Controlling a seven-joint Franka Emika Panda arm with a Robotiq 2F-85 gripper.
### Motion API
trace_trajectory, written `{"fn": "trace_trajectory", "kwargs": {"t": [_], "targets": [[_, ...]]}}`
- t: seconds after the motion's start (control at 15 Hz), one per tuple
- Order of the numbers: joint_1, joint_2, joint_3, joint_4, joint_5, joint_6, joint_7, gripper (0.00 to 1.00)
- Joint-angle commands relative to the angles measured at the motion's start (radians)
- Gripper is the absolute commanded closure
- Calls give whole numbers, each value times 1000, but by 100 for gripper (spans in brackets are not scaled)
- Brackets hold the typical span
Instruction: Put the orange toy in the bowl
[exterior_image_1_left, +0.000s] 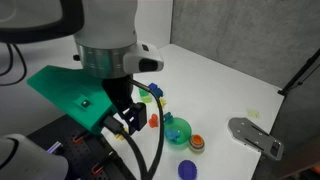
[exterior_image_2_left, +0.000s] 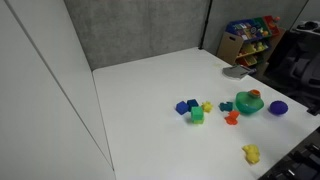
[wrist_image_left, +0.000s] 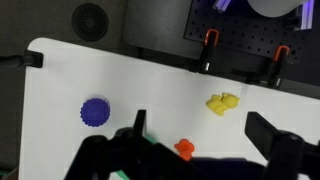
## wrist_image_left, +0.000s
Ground blue ridged round toy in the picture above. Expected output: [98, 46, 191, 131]
[79, 97, 112, 128]

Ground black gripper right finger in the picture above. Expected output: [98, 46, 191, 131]
[244, 111, 320, 180]

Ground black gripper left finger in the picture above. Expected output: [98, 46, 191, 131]
[64, 109, 194, 180]

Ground black table edge clamp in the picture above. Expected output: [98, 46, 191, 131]
[0, 49, 44, 69]

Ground purple lit bracket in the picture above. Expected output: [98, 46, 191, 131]
[298, 0, 315, 31]
[213, 0, 233, 13]

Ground black round grille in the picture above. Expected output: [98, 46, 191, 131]
[70, 3, 110, 43]

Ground black perforated mounting board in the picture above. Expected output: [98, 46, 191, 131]
[183, 0, 320, 86]

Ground orange toy figure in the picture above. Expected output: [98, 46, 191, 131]
[173, 138, 197, 162]

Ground yellow toy animal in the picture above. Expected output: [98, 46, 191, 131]
[205, 92, 241, 117]

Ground black clamp orange handle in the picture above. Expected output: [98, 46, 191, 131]
[266, 45, 291, 88]
[198, 28, 221, 74]

